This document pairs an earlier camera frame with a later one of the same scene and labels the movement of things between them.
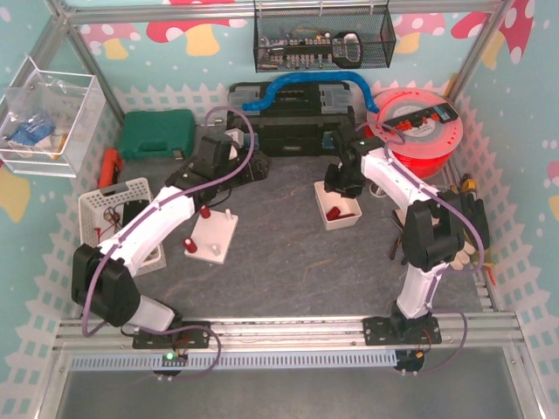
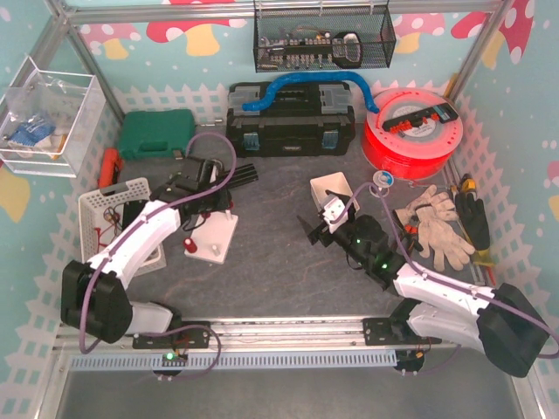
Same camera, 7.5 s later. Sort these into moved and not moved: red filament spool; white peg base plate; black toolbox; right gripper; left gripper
Moved: right gripper; left gripper
Not moved: red filament spool; white peg base plate; black toolbox
